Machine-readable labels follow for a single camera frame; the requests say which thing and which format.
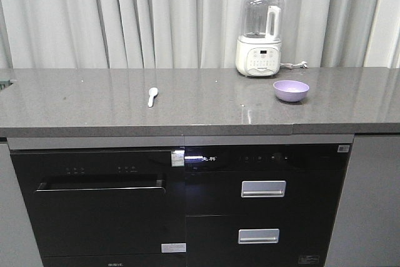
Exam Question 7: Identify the light blue plastic spoon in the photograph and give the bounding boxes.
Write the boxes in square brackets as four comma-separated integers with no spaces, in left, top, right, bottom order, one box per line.
[147,87,159,108]

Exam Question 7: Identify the purple plastic bowl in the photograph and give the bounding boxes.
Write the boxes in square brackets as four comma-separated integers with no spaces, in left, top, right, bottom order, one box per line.
[273,80,310,103]

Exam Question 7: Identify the white blender with clear jar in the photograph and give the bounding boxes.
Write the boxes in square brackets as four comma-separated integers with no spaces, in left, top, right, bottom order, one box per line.
[236,0,284,77]

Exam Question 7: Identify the black built-in dishwasher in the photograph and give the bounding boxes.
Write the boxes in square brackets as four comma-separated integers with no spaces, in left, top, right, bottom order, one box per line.
[11,148,186,266]

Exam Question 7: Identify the grey pleated curtain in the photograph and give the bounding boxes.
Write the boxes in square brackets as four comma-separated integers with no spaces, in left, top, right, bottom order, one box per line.
[1,0,399,69]

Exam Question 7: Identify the black drawer appliance silver handles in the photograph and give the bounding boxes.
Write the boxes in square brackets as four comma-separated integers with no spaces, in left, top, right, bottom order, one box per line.
[185,143,351,266]

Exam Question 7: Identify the white power cord with plug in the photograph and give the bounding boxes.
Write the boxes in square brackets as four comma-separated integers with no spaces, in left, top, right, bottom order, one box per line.
[280,61,309,70]

